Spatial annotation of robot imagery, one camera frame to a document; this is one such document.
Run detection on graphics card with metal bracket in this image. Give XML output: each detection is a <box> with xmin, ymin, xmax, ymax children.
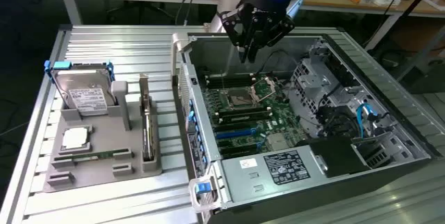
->
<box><xmin>138</xmin><ymin>72</ymin><xmax>158</xmax><ymax>162</ymax></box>

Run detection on cluttered wooden desk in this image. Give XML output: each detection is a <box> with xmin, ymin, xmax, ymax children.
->
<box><xmin>298</xmin><ymin>0</ymin><xmax>445</xmax><ymax>50</ymax></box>

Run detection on black RAM slot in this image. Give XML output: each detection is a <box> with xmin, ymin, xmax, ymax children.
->
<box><xmin>205</xmin><ymin>74</ymin><xmax>254</xmax><ymax>82</ymax></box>
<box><xmin>214</xmin><ymin>105</ymin><xmax>271</xmax><ymax>117</ymax></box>
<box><xmin>205</xmin><ymin>79</ymin><xmax>254</xmax><ymax>88</ymax></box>

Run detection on metal disk bay cage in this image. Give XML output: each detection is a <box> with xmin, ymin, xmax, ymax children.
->
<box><xmin>290</xmin><ymin>57</ymin><xmax>352</xmax><ymax>136</ymax></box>

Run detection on metal socket cover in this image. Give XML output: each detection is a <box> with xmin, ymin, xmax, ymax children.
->
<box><xmin>250</xmin><ymin>75</ymin><xmax>280</xmax><ymax>102</ymax></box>

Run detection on black office chair base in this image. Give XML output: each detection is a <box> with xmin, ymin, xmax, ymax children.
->
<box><xmin>104</xmin><ymin>0</ymin><xmax>175</xmax><ymax>24</ymax></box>

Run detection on CPU socket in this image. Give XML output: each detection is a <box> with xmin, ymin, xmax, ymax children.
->
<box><xmin>226</xmin><ymin>88</ymin><xmax>257</xmax><ymax>110</ymax></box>

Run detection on green motherboard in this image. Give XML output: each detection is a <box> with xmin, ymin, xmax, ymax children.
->
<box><xmin>199</xmin><ymin>71</ymin><xmax>310</xmax><ymax>157</ymax></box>

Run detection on blue expansion slot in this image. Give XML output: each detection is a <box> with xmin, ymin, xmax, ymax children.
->
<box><xmin>214</xmin><ymin>128</ymin><xmax>253</xmax><ymax>139</ymax></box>

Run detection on silver chipset heat sink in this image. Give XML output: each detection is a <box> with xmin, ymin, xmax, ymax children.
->
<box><xmin>267</xmin><ymin>134</ymin><xmax>292</xmax><ymax>149</ymax></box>

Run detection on black expansion slot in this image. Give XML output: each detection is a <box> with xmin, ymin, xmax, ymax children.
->
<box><xmin>217</xmin><ymin>138</ymin><xmax>261</xmax><ymax>148</ymax></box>
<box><xmin>221</xmin><ymin>144</ymin><xmax>263</xmax><ymax>157</ymax></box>

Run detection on dark floor cabinet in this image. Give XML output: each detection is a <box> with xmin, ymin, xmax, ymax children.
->
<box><xmin>409</xmin><ymin>59</ymin><xmax>445</xmax><ymax>94</ymax></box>

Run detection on black plastic shroud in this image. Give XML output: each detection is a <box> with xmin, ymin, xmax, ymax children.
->
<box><xmin>309</xmin><ymin>138</ymin><xmax>372</xmax><ymax>178</ymax></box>

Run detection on grey vented drive caddy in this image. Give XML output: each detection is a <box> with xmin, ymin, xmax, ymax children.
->
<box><xmin>350</xmin><ymin>131</ymin><xmax>397</xmax><ymax>170</ymax></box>

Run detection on grey parts rack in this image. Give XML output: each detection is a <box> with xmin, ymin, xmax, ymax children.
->
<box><xmin>42</xmin><ymin>80</ymin><xmax>163</xmax><ymax>192</ymax></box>

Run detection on grey power supply unit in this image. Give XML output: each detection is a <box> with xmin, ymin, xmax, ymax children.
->
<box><xmin>213</xmin><ymin>144</ymin><xmax>332</xmax><ymax>205</ymax></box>

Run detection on silver CPU chip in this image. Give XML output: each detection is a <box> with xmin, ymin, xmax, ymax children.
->
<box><xmin>62</xmin><ymin>127</ymin><xmax>92</xmax><ymax>149</ymax></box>

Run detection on green RAM stick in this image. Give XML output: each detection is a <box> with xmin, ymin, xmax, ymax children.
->
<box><xmin>54</xmin><ymin>150</ymin><xmax>129</xmax><ymax>161</ymax></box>

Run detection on black open PC case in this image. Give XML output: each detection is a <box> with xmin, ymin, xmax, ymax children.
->
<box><xmin>171</xmin><ymin>32</ymin><xmax>436</xmax><ymax>224</ymax></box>

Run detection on grey case handle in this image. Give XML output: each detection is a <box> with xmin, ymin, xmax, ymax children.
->
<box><xmin>173</xmin><ymin>33</ymin><xmax>195</xmax><ymax>53</ymax></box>
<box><xmin>187</xmin><ymin>178</ymin><xmax>222</xmax><ymax>213</ymax></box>

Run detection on black power wire bundle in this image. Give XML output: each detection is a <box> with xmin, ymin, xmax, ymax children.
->
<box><xmin>317</xmin><ymin>106</ymin><xmax>356</xmax><ymax>138</ymax></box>

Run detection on blue wire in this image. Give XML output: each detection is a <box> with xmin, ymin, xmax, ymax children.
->
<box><xmin>356</xmin><ymin>103</ymin><xmax>374</xmax><ymax>139</ymax></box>

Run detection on hard disk with blue bracket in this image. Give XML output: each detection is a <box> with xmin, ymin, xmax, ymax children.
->
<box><xmin>44</xmin><ymin>59</ymin><xmax>118</xmax><ymax>117</ymax></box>

